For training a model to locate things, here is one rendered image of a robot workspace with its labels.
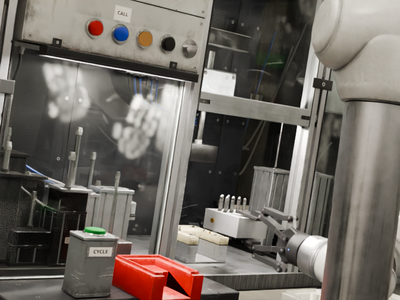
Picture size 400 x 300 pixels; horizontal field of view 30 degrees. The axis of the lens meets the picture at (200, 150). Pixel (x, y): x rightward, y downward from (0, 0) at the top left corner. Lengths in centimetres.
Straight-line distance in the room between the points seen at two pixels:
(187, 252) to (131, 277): 39
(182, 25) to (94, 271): 56
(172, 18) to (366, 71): 62
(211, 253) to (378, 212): 90
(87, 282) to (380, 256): 58
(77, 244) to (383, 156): 61
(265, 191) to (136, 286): 72
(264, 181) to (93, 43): 80
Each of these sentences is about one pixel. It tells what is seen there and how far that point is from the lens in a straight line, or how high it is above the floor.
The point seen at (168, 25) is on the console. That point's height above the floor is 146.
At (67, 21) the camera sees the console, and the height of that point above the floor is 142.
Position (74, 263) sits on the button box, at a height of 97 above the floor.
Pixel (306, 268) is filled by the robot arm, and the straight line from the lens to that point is 161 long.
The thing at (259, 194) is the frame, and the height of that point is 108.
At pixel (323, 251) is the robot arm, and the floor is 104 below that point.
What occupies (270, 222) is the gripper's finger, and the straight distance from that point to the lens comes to 172.
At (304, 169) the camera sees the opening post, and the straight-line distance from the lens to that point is 194.
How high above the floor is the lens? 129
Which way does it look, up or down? 3 degrees down
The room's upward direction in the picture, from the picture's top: 9 degrees clockwise
